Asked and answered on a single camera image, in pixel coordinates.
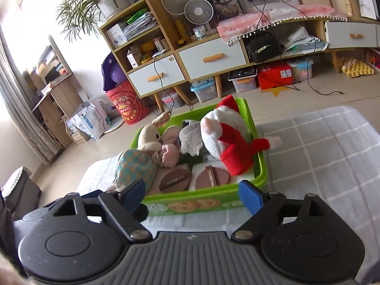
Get beige bunny doll blue dress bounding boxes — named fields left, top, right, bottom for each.
left=107, top=111, right=171, bottom=192

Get brown powder puff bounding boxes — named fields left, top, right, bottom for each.
left=159, top=169, right=192, bottom=193
left=195, top=166, right=231, bottom=190

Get white santa plush toy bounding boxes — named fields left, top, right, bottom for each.
left=200, top=95, right=283, bottom=176

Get grey green cloth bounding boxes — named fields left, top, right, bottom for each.
left=178, top=120, right=204, bottom=156

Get green plastic cookie box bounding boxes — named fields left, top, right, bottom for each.
left=142, top=98, right=268, bottom=216

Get red printed bucket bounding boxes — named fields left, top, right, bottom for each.
left=106, top=81, right=151, bottom=125

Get white paper shopping bag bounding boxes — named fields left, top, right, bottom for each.
left=65, top=96, right=111, bottom=140

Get grey checked table cloth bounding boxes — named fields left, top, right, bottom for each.
left=75, top=105, right=380, bottom=283

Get clear plastic storage box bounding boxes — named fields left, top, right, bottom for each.
left=190, top=77, right=218, bottom=103

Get red box under cabinet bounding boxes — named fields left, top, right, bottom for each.
left=258, top=61, right=293, bottom=90

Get wooden bookshelf desk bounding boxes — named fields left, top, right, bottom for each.
left=29, top=35, right=90, bottom=148

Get wooden cabinet white drawers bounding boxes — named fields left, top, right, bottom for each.
left=99, top=0, right=379, bottom=99

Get black bag on shelf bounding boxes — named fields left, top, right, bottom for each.
left=243, top=32, right=283, bottom=64

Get yellow egg tray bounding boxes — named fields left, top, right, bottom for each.
left=339, top=57, right=375, bottom=78

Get pink fringed cloth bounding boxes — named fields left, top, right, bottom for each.
left=216, top=5, right=348, bottom=44

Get potted green plant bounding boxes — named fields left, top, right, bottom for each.
left=57, top=0, right=115, bottom=42

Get small white desk fan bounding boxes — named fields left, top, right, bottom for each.
left=184, top=0, right=214, bottom=39

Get framed cat picture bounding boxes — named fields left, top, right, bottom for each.
left=208, top=0, right=247, bottom=25

